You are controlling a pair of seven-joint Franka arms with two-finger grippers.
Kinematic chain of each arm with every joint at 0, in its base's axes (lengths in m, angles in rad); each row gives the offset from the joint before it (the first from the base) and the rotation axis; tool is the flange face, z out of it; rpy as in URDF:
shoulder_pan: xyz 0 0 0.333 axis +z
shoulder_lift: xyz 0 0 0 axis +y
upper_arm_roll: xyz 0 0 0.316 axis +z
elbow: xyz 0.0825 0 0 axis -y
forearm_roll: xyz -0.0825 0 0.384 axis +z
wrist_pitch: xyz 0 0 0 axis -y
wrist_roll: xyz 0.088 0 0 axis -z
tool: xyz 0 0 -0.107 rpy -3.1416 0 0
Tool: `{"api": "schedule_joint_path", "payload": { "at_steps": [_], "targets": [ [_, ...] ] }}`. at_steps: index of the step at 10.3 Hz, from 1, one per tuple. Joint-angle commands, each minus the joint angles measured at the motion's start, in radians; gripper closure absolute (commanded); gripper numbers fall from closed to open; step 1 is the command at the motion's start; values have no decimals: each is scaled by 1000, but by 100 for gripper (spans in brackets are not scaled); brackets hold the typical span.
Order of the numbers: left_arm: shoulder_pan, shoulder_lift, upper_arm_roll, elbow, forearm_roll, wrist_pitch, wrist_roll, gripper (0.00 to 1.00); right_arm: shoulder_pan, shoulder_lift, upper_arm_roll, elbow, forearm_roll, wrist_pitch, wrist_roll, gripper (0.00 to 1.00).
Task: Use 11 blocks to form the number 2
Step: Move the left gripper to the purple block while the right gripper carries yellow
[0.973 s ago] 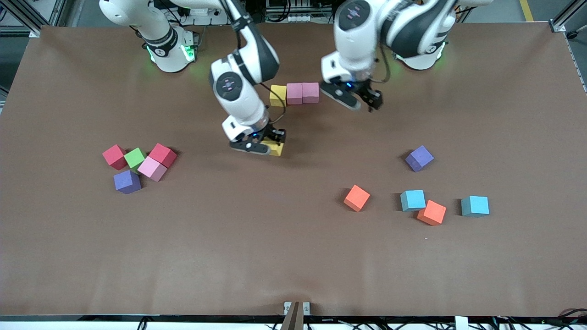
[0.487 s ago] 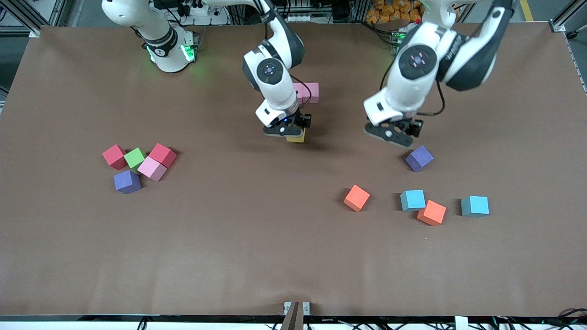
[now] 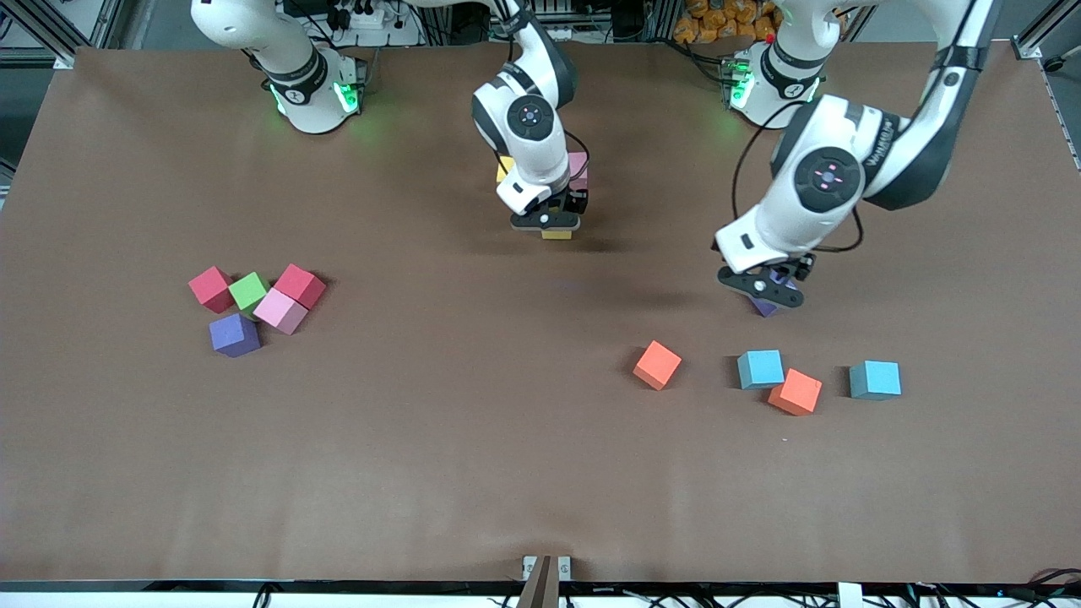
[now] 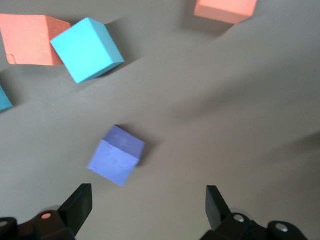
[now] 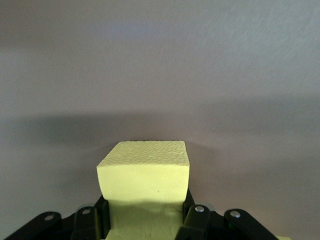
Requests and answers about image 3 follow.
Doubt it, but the purple foam cube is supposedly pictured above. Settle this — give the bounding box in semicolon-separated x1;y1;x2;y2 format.
209;313;262;359
752;269;799;319

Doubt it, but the blue foam cube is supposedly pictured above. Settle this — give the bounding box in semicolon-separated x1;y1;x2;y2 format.
849;360;902;400
736;350;785;390

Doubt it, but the orange foam cube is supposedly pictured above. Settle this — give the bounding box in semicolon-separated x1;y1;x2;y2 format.
767;367;823;416
633;340;682;391

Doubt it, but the pile of orange items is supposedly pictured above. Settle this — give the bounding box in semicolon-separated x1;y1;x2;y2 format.
674;0;782;45

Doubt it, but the brown table cover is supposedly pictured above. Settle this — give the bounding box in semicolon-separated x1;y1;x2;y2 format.
0;41;1081;585

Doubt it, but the white power strip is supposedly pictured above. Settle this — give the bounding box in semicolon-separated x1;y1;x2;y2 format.
334;0;385;30

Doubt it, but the red foam cube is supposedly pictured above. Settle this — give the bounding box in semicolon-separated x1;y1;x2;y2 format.
187;266;236;315
273;263;327;310

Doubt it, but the green foam cube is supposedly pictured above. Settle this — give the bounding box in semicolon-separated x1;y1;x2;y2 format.
228;271;272;315

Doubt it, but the aluminium frame profile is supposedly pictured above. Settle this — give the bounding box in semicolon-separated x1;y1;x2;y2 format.
0;0;128;70
1013;0;1081;60

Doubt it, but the front camera mount bracket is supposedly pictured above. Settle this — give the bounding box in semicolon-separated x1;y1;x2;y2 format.
522;555;573;608

